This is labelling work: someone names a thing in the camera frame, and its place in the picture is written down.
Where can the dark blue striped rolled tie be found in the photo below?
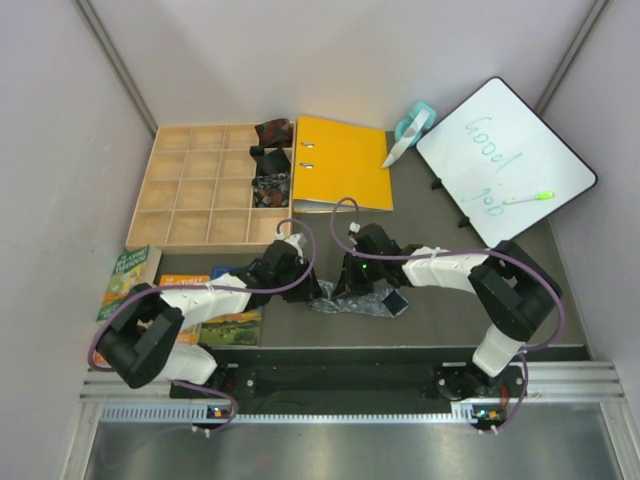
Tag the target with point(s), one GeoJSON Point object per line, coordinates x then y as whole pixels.
{"type": "Point", "coordinates": [270, 163]}

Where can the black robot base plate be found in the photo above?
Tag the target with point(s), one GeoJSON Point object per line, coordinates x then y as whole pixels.
{"type": "Point", "coordinates": [432, 373]}

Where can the blue Animal Farm book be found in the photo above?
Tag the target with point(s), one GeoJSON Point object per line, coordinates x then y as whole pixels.
{"type": "Point", "coordinates": [240, 329]}

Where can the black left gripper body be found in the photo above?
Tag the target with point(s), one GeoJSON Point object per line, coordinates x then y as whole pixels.
{"type": "Point", "coordinates": [299, 267]}

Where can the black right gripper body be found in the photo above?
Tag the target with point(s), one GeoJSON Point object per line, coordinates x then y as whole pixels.
{"type": "Point", "coordinates": [368, 272]}

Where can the grey blue patterned tie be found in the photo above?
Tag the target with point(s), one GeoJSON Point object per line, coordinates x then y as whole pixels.
{"type": "Point", "coordinates": [381, 302]}

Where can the dark red rolled tie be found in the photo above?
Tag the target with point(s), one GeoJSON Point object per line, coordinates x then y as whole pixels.
{"type": "Point", "coordinates": [277, 133]}

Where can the wooden compartment tray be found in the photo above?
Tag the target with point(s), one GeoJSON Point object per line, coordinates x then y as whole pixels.
{"type": "Point", "coordinates": [197, 195]}

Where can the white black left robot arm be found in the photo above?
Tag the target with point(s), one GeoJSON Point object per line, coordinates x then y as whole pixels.
{"type": "Point", "coordinates": [140, 343]}

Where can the teal white cat-ear headphones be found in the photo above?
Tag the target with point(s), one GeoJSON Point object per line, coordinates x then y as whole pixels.
{"type": "Point", "coordinates": [420, 118]}

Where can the green children's book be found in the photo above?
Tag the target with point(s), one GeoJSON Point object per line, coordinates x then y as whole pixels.
{"type": "Point", "coordinates": [132, 268]}

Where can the yellow ring binder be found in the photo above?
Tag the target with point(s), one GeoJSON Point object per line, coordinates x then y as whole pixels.
{"type": "Point", "coordinates": [334, 160]}

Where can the aluminium frame rail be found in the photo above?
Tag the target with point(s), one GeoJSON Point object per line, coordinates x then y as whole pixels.
{"type": "Point", "coordinates": [535, 382]}

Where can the green whiteboard marker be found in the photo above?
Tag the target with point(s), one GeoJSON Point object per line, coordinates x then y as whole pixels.
{"type": "Point", "coordinates": [542, 196]}

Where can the white whiteboard black frame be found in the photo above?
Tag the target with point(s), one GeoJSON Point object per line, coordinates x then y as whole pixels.
{"type": "Point", "coordinates": [493, 147]}

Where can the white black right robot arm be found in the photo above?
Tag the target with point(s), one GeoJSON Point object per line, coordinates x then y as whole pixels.
{"type": "Point", "coordinates": [515, 292]}

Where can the floral rolled tie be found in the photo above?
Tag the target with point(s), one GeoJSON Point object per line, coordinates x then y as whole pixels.
{"type": "Point", "coordinates": [271, 191]}

